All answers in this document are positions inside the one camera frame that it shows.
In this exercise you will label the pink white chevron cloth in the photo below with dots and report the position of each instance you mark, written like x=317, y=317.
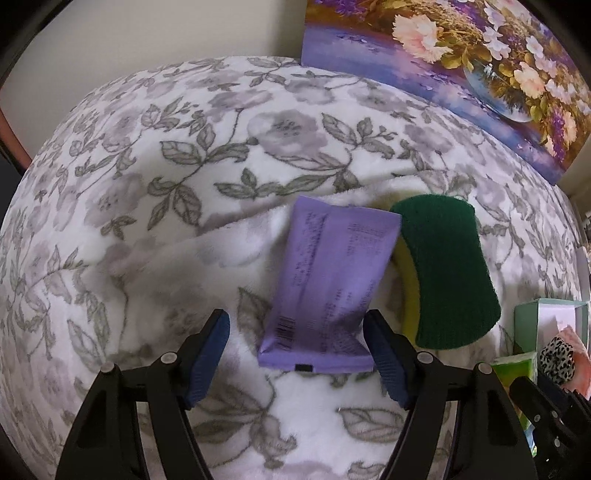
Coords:
x=580, y=355

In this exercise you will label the teal white cardboard box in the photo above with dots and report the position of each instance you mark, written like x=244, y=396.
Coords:
x=537, y=322

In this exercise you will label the purple wipes packet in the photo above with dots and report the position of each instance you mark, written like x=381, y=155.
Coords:
x=335, y=260

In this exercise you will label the flower bouquet painting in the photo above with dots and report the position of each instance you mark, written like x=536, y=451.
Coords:
x=493, y=63

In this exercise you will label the black white leopard scrunchie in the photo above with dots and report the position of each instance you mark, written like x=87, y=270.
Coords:
x=556, y=361

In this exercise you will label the green yellow sponge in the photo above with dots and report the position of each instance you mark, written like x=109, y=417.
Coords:
x=449, y=298

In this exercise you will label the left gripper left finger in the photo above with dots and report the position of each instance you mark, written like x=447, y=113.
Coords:
x=171, y=386

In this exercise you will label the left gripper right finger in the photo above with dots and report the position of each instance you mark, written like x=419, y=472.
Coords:
x=417, y=387

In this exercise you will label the floral grey white blanket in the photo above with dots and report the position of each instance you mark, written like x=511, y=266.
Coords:
x=167, y=194

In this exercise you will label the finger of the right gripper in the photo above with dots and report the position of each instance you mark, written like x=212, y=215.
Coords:
x=561, y=427

